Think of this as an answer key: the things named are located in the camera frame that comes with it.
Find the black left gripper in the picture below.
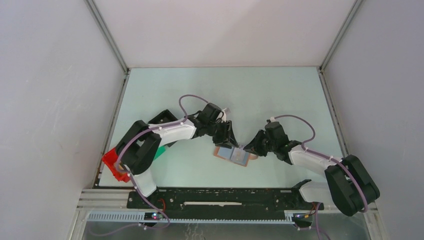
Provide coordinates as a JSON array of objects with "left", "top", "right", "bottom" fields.
[{"left": 205, "top": 120, "right": 238, "bottom": 150}]

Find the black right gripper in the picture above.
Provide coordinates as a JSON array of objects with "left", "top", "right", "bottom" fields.
[{"left": 243, "top": 129, "right": 277, "bottom": 157}]

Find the tan leather card holder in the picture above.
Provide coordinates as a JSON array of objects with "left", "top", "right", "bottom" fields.
[{"left": 213, "top": 144, "right": 259, "bottom": 167}]

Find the silver VIP card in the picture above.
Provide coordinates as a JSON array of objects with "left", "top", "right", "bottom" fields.
[{"left": 230, "top": 148, "right": 250, "bottom": 166}]

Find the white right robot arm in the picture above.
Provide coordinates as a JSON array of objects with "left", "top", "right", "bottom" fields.
[{"left": 243, "top": 121, "right": 381, "bottom": 217}]

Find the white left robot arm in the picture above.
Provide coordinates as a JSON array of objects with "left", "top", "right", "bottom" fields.
[{"left": 114, "top": 103, "right": 239, "bottom": 208}]

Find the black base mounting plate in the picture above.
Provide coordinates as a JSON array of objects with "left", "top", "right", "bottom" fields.
[{"left": 126, "top": 187, "right": 318, "bottom": 221}]

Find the black plastic bin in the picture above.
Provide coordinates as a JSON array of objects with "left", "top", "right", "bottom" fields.
[{"left": 148, "top": 109, "right": 179, "bottom": 125}]

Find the green plastic bin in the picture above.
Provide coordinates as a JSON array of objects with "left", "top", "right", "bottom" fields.
[{"left": 153, "top": 146, "right": 167, "bottom": 160}]

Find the red plastic bin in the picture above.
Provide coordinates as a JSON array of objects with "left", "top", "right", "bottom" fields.
[{"left": 101, "top": 147, "right": 130, "bottom": 183}]

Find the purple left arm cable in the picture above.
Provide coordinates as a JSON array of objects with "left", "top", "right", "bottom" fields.
[{"left": 87, "top": 94, "right": 210, "bottom": 237}]

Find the aluminium frame rail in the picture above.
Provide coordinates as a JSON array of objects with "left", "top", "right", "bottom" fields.
[{"left": 77, "top": 187, "right": 317, "bottom": 224}]

